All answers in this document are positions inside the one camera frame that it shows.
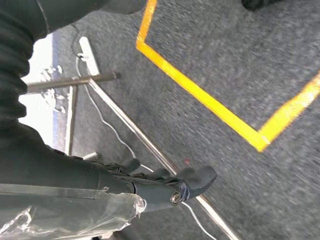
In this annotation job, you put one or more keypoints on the yellow floor tape square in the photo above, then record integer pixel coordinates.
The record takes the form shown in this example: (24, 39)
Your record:
(200, 94)

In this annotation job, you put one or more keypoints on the stainless steel workbench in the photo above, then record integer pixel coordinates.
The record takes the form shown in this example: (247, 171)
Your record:
(88, 54)

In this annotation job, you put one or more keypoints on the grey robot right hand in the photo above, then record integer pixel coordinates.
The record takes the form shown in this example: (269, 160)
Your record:
(62, 175)

